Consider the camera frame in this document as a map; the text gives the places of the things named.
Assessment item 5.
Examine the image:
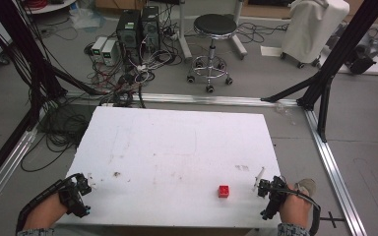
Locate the clear plastic bag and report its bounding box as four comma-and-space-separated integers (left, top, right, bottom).
69, 4, 106, 30

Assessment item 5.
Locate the aluminium floor rail frame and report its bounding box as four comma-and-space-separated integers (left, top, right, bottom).
0, 91, 368, 236

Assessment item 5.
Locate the white covered cart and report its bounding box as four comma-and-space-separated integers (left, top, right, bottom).
280, 0, 351, 69

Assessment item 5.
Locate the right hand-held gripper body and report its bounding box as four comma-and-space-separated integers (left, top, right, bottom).
257, 175, 290, 221

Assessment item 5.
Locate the black frame post with braces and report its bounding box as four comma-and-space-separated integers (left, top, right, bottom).
260, 0, 378, 144

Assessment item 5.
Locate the person's right hand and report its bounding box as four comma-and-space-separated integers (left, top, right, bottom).
278, 184, 313, 229

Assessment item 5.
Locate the large black computer tower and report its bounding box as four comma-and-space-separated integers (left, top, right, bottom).
115, 9, 143, 66

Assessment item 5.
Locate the person's grey shoe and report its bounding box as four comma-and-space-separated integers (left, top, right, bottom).
293, 178, 318, 199

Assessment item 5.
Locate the tangle of floor cables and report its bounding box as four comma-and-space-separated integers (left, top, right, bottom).
19, 3, 185, 173

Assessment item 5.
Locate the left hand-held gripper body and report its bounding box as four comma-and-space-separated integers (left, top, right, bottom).
58, 172, 93, 219

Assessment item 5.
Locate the white power supply unit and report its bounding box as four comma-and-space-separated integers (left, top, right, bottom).
91, 35, 108, 62
100, 39, 118, 67

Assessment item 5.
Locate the person's left hand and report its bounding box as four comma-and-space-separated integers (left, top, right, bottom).
23, 192, 70, 231

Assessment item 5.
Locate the white table leg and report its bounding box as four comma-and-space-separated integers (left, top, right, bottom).
231, 0, 249, 61
177, 0, 194, 61

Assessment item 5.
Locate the round white table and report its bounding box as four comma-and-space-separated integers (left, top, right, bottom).
22, 0, 79, 16

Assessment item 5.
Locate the black and grey device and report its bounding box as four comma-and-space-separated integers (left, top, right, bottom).
347, 33, 378, 76

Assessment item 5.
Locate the black round stool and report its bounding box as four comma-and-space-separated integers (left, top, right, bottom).
186, 13, 239, 94

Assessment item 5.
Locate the small black computer tower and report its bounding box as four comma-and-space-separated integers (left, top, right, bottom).
140, 5, 161, 51

